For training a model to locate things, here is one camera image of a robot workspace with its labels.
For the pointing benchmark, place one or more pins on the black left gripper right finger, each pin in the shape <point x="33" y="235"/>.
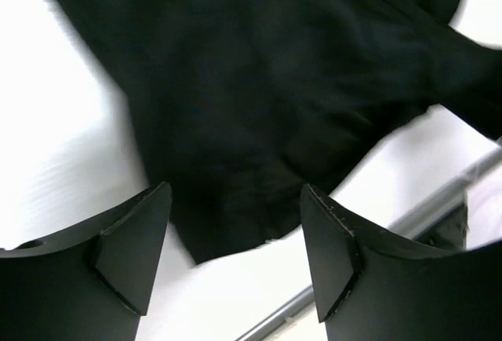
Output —
<point x="373" y="285"/>

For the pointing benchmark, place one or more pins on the black pleated skirt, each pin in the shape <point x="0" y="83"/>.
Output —
<point x="237" y="104"/>

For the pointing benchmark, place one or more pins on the aluminium table rail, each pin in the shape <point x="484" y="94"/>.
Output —
<point x="413" y="225"/>

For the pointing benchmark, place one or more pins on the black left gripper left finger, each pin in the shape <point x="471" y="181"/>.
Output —
<point x="91" y="281"/>

